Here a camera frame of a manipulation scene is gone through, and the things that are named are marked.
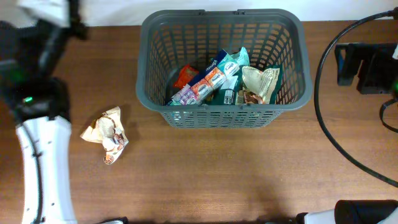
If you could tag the orange spaghetti packet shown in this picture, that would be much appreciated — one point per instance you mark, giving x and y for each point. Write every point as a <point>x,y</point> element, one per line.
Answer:
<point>186,74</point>

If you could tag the grey plastic basket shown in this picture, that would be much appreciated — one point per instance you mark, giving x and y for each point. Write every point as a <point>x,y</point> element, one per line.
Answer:
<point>171,39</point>

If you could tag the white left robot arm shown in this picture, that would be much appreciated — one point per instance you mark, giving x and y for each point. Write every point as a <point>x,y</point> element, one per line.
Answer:
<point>40,105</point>

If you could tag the beige snack bag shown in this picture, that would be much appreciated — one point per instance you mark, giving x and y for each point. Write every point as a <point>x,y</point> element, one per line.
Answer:
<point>108,131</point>

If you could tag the multicolour tissue pack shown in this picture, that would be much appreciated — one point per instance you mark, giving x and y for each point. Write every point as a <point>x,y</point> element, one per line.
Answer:
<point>222,67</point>

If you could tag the light teal small packet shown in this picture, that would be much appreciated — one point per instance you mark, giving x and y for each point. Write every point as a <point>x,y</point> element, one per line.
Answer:
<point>241,57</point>

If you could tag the green coffee bean bag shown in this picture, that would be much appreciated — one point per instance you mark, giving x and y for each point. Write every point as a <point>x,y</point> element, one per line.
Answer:
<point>249,86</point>

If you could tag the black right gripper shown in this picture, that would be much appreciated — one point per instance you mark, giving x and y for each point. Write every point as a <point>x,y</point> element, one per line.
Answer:
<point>375,58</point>

